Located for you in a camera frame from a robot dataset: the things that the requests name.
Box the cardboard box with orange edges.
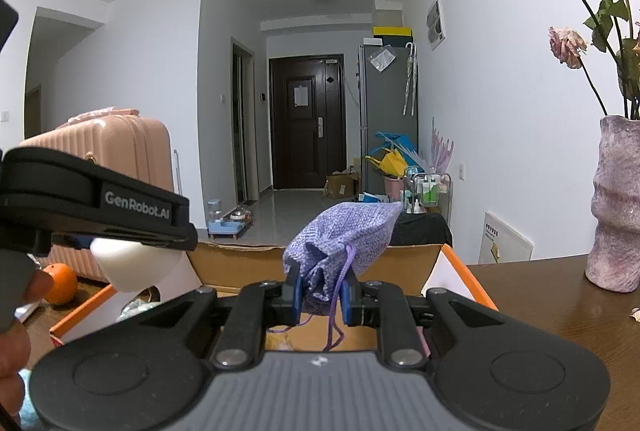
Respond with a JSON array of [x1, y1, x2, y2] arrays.
[[49, 242, 498, 347]]

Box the white folded umbrella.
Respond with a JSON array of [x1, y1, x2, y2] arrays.
[[403, 42, 418, 116]]

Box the blue plastic item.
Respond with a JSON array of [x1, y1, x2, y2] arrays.
[[375, 131, 418, 162]]

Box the purple drawstring pouch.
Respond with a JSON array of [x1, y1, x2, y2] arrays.
[[282, 201, 405, 352]]

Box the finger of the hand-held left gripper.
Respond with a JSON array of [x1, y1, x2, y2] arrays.
[[50, 224, 199, 254]]

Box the white trolley with bottles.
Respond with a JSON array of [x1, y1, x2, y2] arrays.
[[400, 166, 453, 217]]

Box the white foam block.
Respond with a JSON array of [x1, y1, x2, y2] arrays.
[[90, 236, 178, 294]]

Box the pink bucket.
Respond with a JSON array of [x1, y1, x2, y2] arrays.
[[384, 175, 406, 202]]

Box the folded pink cloth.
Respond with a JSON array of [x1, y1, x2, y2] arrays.
[[67, 107, 141, 124]]

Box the brown cardboard box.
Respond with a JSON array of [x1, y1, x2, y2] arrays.
[[322, 170, 361, 200]]

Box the pink textured vase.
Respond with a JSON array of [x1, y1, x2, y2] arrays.
[[585, 115, 640, 294]]

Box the yellow and black box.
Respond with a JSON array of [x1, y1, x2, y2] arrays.
[[373, 26, 414, 46]]

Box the person's left hand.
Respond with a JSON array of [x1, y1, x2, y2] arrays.
[[0, 268, 55, 382]]

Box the white board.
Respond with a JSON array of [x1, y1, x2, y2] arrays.
[[477, 211, 533, 266]]

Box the dark side door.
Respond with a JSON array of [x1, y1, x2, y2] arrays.
[[231, 37, 258, 206]]

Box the pink suitcase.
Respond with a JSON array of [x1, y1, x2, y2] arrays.
[[17, 113, 176, 282]]

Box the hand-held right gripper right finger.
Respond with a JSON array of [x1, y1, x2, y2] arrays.
[[341, 263, 506, 369]]

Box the pink fairy wings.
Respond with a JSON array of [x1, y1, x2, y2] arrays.
[[431, 116, 456, 174]]

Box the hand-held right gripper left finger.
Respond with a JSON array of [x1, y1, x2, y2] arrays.
[[117, 261, 307, 371]]

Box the grey refrigerator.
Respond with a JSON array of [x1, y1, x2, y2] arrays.
[[357, 42, 420, 196]]

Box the clear plastic bag on refrigerator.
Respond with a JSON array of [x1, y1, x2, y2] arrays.
[[367, 47, 397, 72]]

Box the orange fruit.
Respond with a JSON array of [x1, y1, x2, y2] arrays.
[[41, 262, 79, 307]]

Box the blue pet feeder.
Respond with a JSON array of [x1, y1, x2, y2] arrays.
[[206, 198, 253, 239]]

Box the dark brown entrance door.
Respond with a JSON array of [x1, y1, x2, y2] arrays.
[[268, 54, 347, 190]]

